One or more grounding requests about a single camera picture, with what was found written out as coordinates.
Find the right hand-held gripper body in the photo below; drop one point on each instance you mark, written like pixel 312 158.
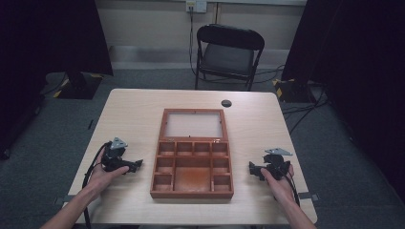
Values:
pixel 276 165

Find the brown wooden compartment box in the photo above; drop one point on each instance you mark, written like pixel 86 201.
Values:
pixel 192 159

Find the black folding chair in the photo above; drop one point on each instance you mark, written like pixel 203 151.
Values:
pixel 227 57

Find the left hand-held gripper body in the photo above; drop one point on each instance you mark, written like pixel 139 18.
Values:
pixel 115 156

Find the dark round table grommet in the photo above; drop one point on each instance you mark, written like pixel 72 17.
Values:
pixel 226 103

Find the person's right hand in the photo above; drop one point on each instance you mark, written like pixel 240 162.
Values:
pixel 280 189

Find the white wall outlet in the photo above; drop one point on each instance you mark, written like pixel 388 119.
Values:
pixel 196 5

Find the person's left hand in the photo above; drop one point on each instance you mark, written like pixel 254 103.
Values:
pixel 102 179

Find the grey table bracket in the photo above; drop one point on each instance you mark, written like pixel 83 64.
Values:
pixel 309 196
pixel 63 199

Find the black stand base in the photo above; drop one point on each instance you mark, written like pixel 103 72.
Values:
pixel 79 86
pixel 294 90

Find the dark curtain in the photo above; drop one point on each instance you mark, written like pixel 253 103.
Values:
pixel 41 57
pixel 356 63

